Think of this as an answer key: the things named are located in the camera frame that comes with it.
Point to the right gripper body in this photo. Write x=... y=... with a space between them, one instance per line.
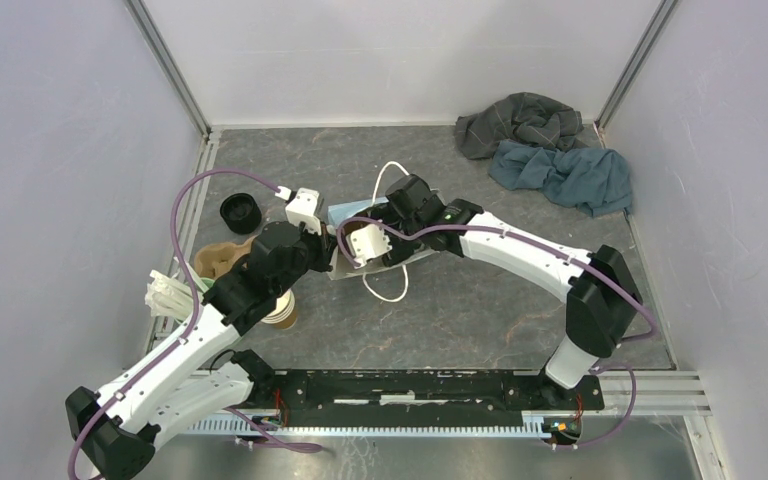
x=401 y=248

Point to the light blue paper bag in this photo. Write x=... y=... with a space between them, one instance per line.
x=343 y=265

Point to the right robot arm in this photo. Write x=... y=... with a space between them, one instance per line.
x=600 y=295

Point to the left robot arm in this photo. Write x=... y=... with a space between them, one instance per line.
x=120 y=426

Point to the stack of paper cups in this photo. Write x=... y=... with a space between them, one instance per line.
x=285 y=313

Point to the stack of black lids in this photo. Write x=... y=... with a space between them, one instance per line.
x=241 y=213

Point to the grey crumpled cloth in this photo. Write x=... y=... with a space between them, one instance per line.
x=525 y=118

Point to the brown cardboard cup carrier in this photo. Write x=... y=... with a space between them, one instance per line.
x=214 y=260

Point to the blue crumpled cloth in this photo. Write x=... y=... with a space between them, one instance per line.
x=596 y=181

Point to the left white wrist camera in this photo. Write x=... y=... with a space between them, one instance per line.
x=301 y=208

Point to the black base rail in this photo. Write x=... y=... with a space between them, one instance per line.
x=408 y=403

